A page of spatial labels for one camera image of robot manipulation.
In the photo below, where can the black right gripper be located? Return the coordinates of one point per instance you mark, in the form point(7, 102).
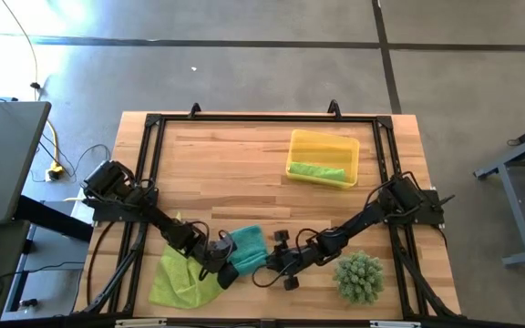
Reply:
point(294, 259)

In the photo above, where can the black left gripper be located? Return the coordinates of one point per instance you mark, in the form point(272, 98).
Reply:
point(217, 255)

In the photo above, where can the teal microfiber towel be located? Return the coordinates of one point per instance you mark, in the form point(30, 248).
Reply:
point(250, 250)

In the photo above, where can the lime microfiber towel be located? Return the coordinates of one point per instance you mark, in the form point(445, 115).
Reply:
point(176, 282)

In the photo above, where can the green microfiber towel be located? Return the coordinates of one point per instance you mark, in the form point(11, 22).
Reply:
point(317, 171)

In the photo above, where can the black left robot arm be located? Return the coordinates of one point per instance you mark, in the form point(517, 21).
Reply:
point(171, 228)

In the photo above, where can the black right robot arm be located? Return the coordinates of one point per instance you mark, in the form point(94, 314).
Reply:
point(358, 223)

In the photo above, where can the yellow plastic basket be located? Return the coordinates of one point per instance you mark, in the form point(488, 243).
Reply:
point(324, 146)

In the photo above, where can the green artificial ball plant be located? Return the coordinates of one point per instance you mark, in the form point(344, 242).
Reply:
point(359, 277)

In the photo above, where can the white power box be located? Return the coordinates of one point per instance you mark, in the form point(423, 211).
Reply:
point(80, 210)

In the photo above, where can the black desk beam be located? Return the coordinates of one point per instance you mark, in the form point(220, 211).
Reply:
point(48, 218)

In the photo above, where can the yellow power plug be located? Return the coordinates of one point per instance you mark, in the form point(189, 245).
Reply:
point(55, 172)

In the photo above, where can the grey metal side table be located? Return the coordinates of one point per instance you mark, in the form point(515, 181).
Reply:
point(513, 200)

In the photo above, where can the grey desk top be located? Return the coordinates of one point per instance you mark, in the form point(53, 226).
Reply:
point(3, 159)

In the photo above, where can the white bracket strip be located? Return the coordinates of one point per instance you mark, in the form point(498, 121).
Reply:
point(139, 323)
point(394, 324)

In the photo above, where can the black aluminium table frame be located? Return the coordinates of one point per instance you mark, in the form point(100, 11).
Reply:
point(267, 118)

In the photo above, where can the black frame clamp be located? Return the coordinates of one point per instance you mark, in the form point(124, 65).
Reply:
point(334, 109)
point(195, 110)

